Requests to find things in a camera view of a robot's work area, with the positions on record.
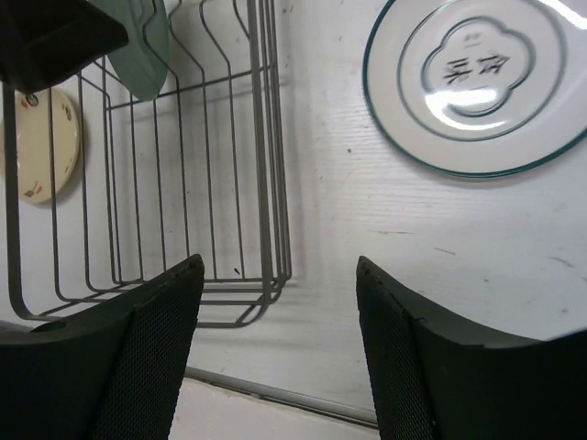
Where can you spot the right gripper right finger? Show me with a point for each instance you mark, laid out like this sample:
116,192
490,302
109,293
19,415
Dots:
435,374

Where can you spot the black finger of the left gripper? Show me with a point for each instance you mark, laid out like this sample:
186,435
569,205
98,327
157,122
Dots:
43,43

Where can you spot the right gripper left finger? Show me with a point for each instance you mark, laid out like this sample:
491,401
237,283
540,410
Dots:
113,371

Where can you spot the cream plate with floral spots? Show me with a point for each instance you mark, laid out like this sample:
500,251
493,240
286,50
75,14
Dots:
48,143

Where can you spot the blue-green patterned plate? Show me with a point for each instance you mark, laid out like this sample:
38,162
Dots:
142,65

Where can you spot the white plate with dark rim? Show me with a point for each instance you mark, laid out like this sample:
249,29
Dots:
478,89

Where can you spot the front aluminium table rail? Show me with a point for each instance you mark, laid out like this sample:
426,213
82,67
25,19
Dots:
335,410

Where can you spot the grey wire dish rack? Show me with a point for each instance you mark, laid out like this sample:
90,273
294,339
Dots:
197,170

